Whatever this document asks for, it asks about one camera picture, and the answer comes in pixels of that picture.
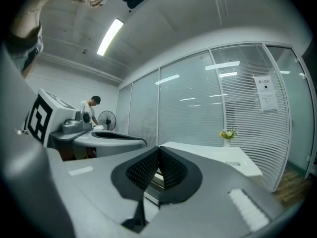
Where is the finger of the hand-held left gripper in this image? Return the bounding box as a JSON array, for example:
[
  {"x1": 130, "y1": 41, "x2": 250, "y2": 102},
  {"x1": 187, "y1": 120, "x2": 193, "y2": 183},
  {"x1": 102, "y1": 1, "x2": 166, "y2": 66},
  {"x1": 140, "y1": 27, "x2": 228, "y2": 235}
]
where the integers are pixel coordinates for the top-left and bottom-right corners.
[
  {"x1": 73, "y1": 131, "x2": 149, "y2": 159},
  {"x1": 91, "y1": 129, "x2": 148, "y2": 142}
]

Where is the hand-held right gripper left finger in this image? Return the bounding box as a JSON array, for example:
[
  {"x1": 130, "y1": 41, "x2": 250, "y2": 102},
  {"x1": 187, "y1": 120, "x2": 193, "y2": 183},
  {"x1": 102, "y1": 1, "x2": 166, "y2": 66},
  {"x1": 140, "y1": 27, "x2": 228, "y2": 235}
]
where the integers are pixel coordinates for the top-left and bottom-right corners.
[{"x1": 47, "y1": 146, "x2": 160, "y2": 238}]

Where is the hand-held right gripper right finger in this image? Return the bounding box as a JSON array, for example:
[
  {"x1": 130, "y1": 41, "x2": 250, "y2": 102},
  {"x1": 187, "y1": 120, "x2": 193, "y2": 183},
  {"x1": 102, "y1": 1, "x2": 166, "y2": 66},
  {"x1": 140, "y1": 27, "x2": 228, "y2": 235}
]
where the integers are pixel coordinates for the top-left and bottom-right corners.
[{"x1": 146, "y1": 146, "x2": 285, "y2": 238}]

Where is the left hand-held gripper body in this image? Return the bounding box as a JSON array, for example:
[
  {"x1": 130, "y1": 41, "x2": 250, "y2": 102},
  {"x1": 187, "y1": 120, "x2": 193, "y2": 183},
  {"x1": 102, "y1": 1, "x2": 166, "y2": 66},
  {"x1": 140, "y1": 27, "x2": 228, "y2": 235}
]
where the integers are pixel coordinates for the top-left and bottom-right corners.
[{"x1": 24, "y1": 88, "x2": 94, "y2": 161}]

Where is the white glass oven door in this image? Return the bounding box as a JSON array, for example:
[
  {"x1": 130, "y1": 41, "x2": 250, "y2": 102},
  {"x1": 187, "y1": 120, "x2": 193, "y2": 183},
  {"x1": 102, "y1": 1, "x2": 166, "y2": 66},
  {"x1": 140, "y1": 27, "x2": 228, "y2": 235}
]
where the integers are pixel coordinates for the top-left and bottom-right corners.
[{"x1": 145, "y1": 172, "x2": 164, "y2": 208}]

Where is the white oven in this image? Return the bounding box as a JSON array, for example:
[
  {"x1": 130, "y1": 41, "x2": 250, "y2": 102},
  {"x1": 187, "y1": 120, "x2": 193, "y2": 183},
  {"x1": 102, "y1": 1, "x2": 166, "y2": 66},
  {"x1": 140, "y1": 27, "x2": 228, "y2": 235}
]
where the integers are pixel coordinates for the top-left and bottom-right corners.
[{"x1": 159, "y1": 141, "x2": 263, "y2": 179}]

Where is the black standing fan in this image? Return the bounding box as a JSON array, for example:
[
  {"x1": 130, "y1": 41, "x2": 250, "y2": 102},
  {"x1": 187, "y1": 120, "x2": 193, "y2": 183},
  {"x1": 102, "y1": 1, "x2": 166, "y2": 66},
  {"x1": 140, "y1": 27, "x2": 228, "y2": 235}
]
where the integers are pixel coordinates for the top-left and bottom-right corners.
[{"x1": 98, "y1": 110, "x2": 117, "y2": 131}]

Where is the person's grey patterned shirt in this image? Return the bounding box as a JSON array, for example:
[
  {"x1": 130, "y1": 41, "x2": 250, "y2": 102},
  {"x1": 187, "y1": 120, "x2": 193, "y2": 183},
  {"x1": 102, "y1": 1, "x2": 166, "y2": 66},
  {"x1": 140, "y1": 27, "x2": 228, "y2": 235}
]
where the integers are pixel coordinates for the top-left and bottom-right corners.
[{"x1": 4, "y1": 21, "x2": 44, "y2": 74}]

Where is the long ceiling light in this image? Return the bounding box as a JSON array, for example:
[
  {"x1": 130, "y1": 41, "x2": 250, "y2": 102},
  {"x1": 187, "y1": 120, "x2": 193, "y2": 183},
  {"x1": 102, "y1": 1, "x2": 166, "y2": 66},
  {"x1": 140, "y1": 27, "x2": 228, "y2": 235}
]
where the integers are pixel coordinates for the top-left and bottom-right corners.
[{"x1": 96, "y1": 18, "x2": 124, "y2": 57}]

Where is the white printed text sheet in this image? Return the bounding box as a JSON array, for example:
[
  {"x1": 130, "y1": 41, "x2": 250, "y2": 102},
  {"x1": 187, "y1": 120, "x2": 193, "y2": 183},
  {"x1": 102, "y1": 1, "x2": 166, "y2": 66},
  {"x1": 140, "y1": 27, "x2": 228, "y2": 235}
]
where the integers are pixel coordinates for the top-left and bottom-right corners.
[{"x1": 259, "y1": 91, "x2": 279, "y2": 113}]

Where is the white notice sheet with icon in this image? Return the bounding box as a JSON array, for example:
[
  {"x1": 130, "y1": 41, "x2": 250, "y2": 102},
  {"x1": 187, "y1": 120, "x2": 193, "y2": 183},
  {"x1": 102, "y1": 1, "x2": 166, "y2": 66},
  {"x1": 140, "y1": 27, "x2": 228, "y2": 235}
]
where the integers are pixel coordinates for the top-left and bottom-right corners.
[{"x1": 253, "y1": 75, "x2": 273, "y2": 93}]

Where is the left hand-held gripper camera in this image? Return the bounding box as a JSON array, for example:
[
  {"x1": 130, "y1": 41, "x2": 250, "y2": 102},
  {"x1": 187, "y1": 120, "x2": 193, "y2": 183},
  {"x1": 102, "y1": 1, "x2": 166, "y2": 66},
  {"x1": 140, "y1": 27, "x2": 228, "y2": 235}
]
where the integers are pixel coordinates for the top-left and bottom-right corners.
[{"x1": 61, "y1": 110, "x2": 93, "y2": 134}]

